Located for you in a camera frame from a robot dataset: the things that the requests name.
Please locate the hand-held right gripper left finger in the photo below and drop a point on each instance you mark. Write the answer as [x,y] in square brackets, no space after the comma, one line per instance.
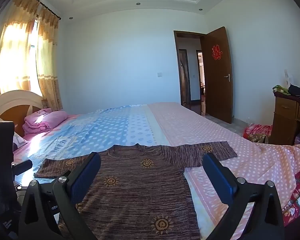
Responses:
[86,175]

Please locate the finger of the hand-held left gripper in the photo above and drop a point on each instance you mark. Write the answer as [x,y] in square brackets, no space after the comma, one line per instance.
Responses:
[23,166]

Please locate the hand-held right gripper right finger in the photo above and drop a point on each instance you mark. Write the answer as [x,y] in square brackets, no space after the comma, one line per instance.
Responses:
[218,180]

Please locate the brown knit sweater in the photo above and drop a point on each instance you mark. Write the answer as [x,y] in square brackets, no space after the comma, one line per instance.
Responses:
[140,192]

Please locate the white grey patterned pillow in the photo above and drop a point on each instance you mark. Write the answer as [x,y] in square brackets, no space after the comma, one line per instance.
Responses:
[20,141]

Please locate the polka-dot bed sheet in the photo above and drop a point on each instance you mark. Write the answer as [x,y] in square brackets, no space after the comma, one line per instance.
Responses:
[240,160]

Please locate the cream wooden headboard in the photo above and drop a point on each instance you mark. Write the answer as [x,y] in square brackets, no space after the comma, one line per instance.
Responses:
[12,112]

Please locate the pink folded blanket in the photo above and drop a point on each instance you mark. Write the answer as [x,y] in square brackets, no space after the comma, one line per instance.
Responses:
[47,121]

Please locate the red cloth bundle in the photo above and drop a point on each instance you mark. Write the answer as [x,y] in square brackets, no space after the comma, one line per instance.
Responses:
[258,129]

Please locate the brown wooden door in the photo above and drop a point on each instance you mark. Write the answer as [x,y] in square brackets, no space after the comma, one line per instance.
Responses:
[217,92]

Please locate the wooden dresser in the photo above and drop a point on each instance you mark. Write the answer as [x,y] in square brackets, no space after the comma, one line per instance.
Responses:
[285,120]

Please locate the narrow yellow floral curtain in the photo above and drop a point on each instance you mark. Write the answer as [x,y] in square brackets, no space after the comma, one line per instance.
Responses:
[48,62]

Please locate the dark hallway door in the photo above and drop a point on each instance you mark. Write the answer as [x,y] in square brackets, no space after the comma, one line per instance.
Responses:
[183,77]

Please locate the green yellow cloth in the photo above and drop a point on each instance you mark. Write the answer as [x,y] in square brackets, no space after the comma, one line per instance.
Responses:
[280,89]

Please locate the wide yellow floral curtain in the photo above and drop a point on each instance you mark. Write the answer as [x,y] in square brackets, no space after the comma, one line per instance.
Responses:
[12,42]

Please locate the black cloth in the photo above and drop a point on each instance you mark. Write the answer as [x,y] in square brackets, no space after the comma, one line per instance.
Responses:
[297,89]

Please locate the red paper door decoration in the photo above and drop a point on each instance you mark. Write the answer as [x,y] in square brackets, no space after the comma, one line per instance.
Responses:
[217,52]

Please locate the dark curtain rod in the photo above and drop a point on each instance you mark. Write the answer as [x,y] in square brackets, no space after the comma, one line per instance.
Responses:
[46,6]

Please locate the brown door frame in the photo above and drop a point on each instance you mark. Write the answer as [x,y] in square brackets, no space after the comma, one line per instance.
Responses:
[177,67]

